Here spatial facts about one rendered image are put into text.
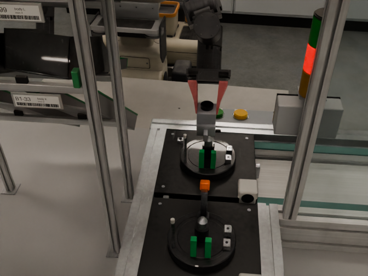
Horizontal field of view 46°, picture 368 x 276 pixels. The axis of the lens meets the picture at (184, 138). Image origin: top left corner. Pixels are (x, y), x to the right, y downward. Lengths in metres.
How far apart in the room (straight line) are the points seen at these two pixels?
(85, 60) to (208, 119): 0.38
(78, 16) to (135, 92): 0.90
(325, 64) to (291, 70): 2.72
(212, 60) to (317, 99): 0.29
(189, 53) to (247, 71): 1.45
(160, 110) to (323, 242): 0.69
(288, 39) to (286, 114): 3.14
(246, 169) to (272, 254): 0.24
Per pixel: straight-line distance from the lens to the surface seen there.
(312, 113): 0.81
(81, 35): 0.70
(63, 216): 1.15
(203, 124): 1.00
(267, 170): 1.17
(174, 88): 1.57
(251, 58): 3.60
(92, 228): 1.11
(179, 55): 2.02
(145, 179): 1.07
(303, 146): 0.86
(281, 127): 0.86
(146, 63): 1.77
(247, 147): 1.15
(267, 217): 1.01
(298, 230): 1.03
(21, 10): 0.71
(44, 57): 0.81
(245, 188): 1.01
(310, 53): 0.78
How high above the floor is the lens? 1.70
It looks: 39 degrees down
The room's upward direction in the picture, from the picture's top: straight up
